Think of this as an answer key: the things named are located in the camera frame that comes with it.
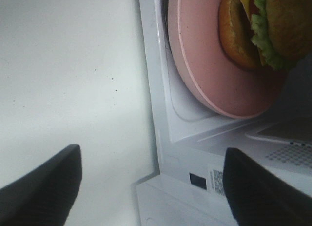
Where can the burger with lettuce and cheese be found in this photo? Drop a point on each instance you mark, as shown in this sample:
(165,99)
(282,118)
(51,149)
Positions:
(274,33)

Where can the pink round plate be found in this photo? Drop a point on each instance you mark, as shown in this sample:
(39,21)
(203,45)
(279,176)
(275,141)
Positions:
(215,80)

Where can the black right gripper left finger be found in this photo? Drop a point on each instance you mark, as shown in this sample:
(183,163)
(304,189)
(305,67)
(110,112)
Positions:
(44,196)

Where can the white microwave oven body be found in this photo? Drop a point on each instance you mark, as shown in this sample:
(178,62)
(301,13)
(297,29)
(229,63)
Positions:
(192,139)

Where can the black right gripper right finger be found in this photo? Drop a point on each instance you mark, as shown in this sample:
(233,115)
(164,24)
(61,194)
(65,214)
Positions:
(258,198)

